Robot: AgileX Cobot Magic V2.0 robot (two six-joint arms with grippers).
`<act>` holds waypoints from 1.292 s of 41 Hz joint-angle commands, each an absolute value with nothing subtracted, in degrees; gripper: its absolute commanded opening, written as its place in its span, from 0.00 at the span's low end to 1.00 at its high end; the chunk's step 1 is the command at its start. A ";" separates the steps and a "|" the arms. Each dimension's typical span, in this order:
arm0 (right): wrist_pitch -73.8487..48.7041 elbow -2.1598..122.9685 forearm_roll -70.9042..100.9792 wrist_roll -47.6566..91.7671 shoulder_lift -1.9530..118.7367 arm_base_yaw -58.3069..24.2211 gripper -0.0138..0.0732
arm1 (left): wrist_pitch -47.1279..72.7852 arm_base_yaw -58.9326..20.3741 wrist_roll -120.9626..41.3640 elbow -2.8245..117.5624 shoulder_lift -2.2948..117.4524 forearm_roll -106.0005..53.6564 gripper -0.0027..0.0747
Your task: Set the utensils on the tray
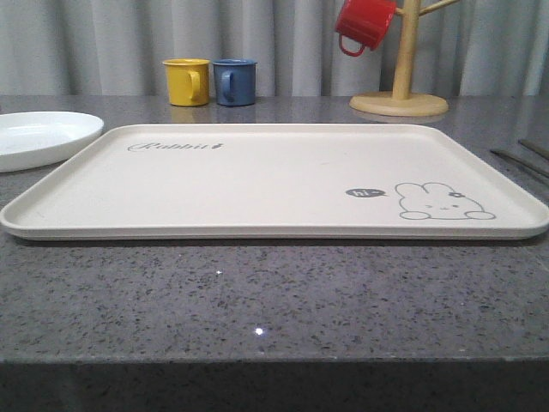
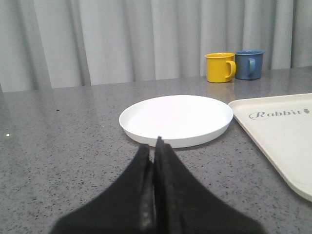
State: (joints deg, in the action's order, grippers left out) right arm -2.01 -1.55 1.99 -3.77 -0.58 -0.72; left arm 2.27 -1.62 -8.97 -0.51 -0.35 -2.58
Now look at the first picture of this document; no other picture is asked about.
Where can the silver chopsticks pair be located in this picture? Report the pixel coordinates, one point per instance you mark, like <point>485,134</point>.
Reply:
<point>535,147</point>

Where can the white round plate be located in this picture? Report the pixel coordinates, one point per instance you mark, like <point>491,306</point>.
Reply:
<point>36,139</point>

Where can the red enamel mug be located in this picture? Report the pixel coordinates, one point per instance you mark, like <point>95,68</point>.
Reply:
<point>364,21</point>

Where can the wooden mug tree stand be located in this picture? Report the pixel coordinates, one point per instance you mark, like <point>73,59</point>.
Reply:
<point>401,101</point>

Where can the cream rabbit print tray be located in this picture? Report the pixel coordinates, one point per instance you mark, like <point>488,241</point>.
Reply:
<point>182,181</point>

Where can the grey pleated curtain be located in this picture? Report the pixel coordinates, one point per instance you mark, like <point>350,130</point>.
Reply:
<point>495,48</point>

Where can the yellow enamel mug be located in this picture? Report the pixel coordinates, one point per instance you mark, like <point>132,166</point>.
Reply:
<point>187,81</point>

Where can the blue enamel mug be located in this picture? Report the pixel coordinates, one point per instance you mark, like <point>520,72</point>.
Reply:
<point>235,81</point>

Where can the silver fork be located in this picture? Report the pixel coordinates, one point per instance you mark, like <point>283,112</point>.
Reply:
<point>522,162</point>

